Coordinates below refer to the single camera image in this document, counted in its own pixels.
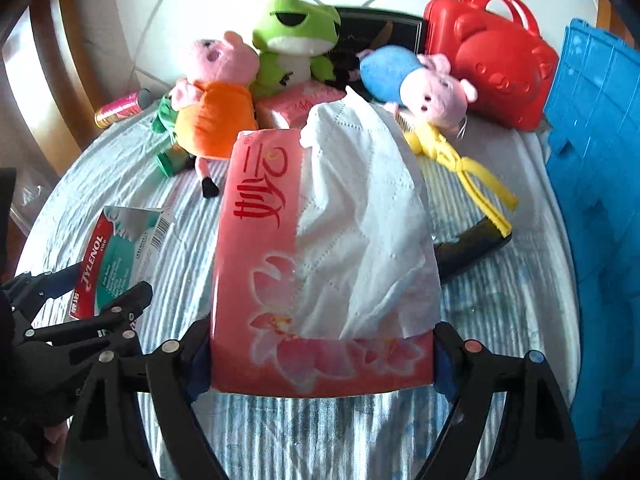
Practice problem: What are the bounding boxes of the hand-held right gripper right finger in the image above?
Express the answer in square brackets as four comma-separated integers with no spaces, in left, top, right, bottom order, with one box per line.
[415,322,583,480]

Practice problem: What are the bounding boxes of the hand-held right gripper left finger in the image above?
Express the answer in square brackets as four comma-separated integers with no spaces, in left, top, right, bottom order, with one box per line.
[59,317,226,480]

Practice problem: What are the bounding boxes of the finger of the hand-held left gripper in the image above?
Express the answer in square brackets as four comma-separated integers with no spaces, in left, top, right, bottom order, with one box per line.
[0,269,81,311]
[22,281,153,366]

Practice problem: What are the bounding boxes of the red green medicine box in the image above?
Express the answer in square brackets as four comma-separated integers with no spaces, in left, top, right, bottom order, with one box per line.
[67,205,173,321]

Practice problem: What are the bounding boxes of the pink tissue pack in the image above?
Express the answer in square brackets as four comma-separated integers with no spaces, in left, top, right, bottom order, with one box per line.
[210,87,443,400]
[256,82,348,131]

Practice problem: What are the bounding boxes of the striped cloth-covered desktop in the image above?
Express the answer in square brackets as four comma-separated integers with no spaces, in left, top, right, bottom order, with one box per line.
[15,100,583,480]

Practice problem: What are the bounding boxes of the small green bottle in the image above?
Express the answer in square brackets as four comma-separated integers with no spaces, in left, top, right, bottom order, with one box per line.
[156,145,196,178]

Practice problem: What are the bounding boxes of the pink yellow can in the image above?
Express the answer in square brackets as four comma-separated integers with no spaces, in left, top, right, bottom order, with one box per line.
[94,89,151,130]

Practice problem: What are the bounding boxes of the green plastic toy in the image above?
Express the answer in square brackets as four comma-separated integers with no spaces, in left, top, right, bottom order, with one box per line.
[151,95,181,136]

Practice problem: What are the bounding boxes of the pig plush orange dress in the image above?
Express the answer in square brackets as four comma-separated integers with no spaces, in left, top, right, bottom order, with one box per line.
[167,31,261,198]

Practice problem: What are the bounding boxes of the yellow plastic tongs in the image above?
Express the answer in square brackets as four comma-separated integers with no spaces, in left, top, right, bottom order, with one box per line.
[400,110,519,213]

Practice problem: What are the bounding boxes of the blue plastic crate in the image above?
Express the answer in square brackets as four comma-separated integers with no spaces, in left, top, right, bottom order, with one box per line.
[542,17,640,436]

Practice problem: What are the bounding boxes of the green frog plush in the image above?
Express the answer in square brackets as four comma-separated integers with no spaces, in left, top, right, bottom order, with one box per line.
[249,0,343,101]

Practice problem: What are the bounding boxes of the pig plush blue shirt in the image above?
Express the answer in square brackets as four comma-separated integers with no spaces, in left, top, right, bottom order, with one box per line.
[357,45,478,131]

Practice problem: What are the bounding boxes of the red bear-shaped case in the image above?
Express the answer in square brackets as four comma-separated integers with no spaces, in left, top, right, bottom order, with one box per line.
[424,0,560,133]

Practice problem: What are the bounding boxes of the black box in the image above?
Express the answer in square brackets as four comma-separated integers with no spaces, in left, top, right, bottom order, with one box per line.
[332,6,428,88]

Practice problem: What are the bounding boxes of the brown wooden frame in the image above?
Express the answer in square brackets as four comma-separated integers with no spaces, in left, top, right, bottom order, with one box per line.
[0,0,108,271]

